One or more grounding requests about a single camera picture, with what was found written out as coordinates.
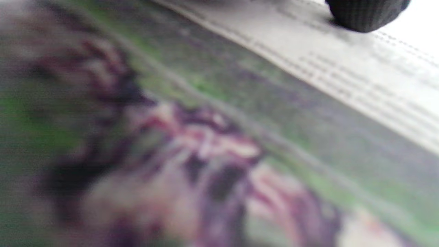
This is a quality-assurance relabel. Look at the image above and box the person's left hand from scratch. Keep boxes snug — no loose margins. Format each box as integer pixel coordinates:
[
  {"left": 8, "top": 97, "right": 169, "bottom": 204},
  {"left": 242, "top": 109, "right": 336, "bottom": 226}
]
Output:
[{"left": 325, "top": 0, "right": 411, "bottom": 33}]

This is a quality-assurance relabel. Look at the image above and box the printed newspaper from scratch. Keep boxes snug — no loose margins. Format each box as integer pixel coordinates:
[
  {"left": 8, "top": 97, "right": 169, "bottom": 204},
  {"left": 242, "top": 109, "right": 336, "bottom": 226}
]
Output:
[{"left": 0, "top": 0, "right": 439, "bottom": 247}]

